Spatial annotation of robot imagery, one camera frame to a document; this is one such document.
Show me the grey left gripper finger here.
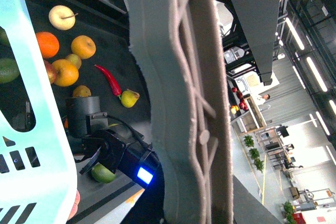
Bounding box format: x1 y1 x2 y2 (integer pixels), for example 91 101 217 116
127 0 234 223

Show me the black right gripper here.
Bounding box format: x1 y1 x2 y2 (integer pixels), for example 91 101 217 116
74 130 126 174

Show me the large light blue basket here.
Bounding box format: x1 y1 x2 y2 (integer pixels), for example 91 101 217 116
0 0 79 224

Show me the black fruit shelf tray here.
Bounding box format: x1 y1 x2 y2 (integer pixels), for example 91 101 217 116
15 0 163 224

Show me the green avocado near front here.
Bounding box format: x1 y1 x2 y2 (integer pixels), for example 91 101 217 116
91 164 116 184

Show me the large orange near right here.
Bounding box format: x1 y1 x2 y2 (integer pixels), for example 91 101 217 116
63 118 69 132

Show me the yellow green pear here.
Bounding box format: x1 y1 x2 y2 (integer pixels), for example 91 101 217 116
121 90 140 108

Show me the red chili pepper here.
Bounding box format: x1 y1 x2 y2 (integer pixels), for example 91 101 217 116
94 65 122 98

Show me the brown kiwi lower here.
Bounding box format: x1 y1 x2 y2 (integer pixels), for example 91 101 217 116
72 85 91 98

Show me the pink white peach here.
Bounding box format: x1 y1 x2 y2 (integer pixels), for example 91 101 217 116
67 190 80 220

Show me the yellow orange apple center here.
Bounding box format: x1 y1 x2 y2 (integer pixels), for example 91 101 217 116
51 59 79 87

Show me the yellow orange apple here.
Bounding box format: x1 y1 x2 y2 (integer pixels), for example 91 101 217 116
71 35 96 59
51 59 79 87

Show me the red apple center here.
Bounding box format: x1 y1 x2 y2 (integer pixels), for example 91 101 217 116
44 60 57 84

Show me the yellow orange apple right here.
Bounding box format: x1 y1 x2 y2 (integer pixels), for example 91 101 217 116
71 35 96 59

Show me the green kiwi upper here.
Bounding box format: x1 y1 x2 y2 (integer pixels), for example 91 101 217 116
65 54 82 70

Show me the person in white shirt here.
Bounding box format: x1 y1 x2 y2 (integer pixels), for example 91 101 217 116
255 94 270 111

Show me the white pear with stem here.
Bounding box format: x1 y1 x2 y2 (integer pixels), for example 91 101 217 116
48 5 78 30

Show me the small orange tangerine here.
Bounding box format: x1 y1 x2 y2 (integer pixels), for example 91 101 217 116
36 31 60 59

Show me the green lime lower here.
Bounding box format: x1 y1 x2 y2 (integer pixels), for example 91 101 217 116
1 58 20 84

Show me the green lime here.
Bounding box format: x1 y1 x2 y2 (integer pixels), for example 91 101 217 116
0 27 10 47
1 58 20 84

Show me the green lime upper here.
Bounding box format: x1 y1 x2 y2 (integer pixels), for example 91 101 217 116
0 27 10 47

